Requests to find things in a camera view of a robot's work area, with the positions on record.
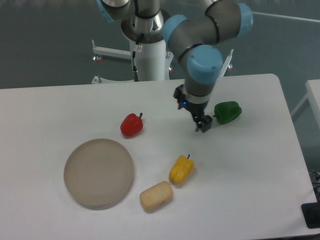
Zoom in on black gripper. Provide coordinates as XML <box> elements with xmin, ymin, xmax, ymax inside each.
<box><xmin>173</xmin><ymin>84</ymin><xmax>213</xmax><ymax>133</ymax></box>

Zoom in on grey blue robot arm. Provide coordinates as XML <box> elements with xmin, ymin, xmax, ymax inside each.
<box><xmin>97</xmin><ymin>0</ymin><xmax>253</xmax><ymax>132</ymax></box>

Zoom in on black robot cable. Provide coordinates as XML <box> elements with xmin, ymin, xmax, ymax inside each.
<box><xmin>131</xmin><ymin>32</ymin><xmax>145</xmax><ymax>82</ymax></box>

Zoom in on green bell pepper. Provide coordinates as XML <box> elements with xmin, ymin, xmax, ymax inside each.
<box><xmin>214</xmin><ymin>101</ymin><xmax>242</xmax><ymax>125</ymax></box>

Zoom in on beige round plate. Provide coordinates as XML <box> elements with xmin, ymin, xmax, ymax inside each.
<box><xmin>63</xmin><ymin>138</ymin><xmax>135</xmax><ymax>210</ymax></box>

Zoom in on yellow bell pepper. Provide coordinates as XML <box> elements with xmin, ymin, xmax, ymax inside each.
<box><xmin>168</xmin><ymin>154</ymin><xmax>195</xmax><ymax>185</ymax></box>

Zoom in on black device at table edge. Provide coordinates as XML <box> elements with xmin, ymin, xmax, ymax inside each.
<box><xmin>301</xmin><ymin>202</ymin><xmax>320</xmax><ymax>229</ymax></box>

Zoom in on beige bread piece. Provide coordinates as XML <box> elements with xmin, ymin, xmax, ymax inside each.
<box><xmin>139</xmin><ymin>181</ymin><xmax>174</xmax><ymax>212</ymax></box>

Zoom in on white side table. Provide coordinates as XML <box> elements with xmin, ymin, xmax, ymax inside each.
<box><xmin>290</xmin><ymin>79</ymin><xmax>320</xmax><ymax>126</ymax></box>

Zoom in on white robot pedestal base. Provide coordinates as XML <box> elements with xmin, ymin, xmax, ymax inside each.
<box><xmin>90</xmin><ymin>8</ymin><xmax>176</xmax><ymax>85</ymax></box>

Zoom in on red bell pepper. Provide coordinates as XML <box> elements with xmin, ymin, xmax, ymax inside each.
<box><xmin>120</xmin><ymin>112</ymin><xmax>144</xmax><ymax>138</ymax></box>

